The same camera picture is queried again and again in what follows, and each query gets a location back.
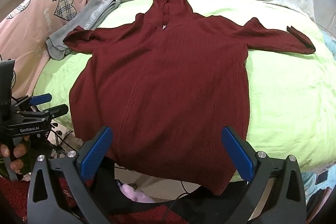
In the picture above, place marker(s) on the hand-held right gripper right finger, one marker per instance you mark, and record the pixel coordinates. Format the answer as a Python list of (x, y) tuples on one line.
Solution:
[(237, 154)]

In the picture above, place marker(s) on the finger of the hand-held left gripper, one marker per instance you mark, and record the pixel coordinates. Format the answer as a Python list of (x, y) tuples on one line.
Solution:
[(40, 99), (59, 110)]

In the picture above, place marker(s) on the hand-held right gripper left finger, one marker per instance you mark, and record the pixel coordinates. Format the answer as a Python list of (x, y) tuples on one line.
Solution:
[(95, 154)]

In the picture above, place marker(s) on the maroon hooded sweater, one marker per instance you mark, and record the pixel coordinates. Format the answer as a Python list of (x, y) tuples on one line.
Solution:
[(162, 82)]

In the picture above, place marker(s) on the person's left hand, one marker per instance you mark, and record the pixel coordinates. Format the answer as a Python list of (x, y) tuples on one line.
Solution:
[(18, 151)]

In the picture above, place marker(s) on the black metal stand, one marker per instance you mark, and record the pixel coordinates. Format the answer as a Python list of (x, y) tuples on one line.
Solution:
[(58, 132)]

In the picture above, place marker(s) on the pink cloth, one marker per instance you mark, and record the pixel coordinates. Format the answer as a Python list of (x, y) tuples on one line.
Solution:
[(134, 195)]

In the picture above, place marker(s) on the dark cloth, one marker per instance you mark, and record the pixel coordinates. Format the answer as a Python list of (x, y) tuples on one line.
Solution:
[(204, 205)]

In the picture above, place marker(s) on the dark red fuzzy garment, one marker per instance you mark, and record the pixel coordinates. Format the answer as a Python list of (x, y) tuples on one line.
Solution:
[(13, 197)]

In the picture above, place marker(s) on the light green bed sheet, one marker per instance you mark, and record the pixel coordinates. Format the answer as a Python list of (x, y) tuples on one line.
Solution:
[(283, 98)]

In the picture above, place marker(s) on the pink heart print quilt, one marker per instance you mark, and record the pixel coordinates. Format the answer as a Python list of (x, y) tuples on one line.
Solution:
[(34, 16)]

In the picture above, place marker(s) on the black rectangular device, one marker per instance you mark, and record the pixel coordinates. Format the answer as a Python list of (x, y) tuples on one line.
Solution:
[(322, 177)]

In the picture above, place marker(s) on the grey folded cloth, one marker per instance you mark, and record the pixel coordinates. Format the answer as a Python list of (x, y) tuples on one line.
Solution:
[(86, 19)]

